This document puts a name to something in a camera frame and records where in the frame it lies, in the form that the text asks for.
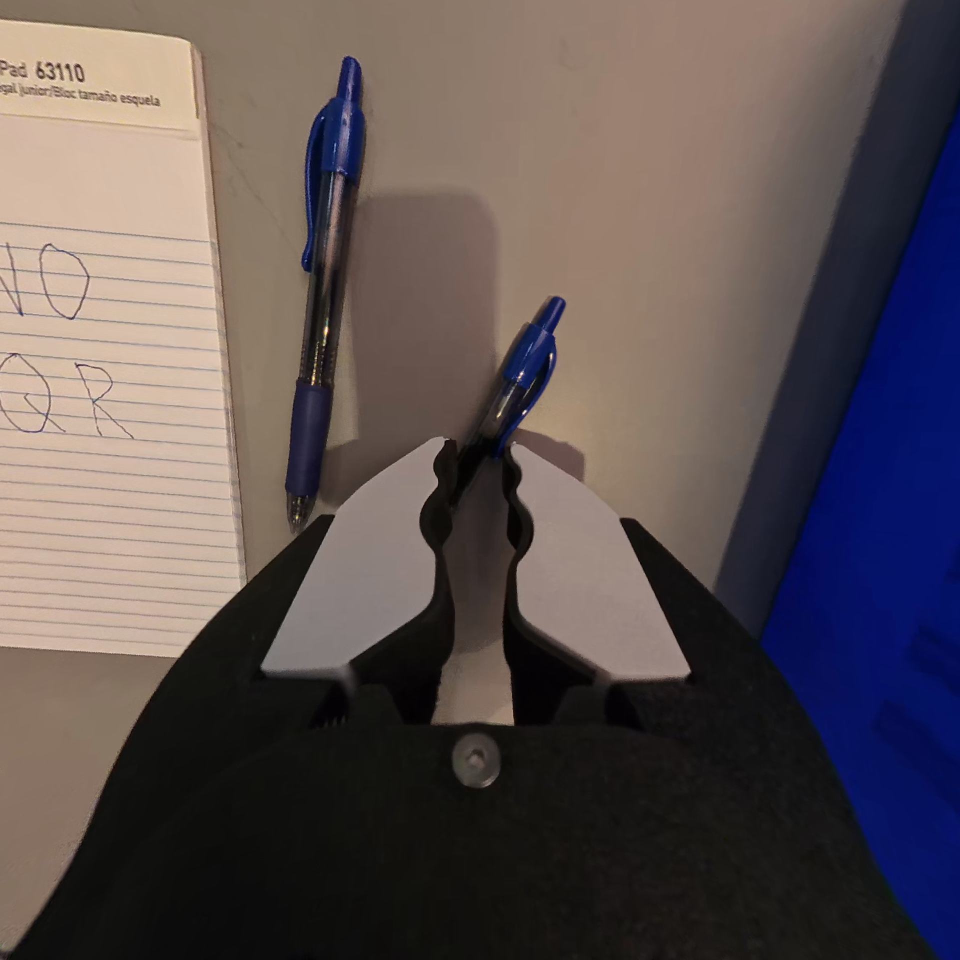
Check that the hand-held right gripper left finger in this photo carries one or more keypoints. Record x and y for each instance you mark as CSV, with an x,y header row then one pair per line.
x,y
360,570

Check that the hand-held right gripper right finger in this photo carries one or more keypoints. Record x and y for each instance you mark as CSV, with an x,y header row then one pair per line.
x,y
592,577

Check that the blue retractable pen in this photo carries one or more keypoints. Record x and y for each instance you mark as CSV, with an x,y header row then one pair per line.
x,y
307,420
529,360

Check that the white lined notepad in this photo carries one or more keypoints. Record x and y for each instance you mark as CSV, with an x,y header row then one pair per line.
x,y
112,487

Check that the blue plastic bin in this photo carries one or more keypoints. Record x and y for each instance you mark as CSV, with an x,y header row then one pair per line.
x,y
885,525

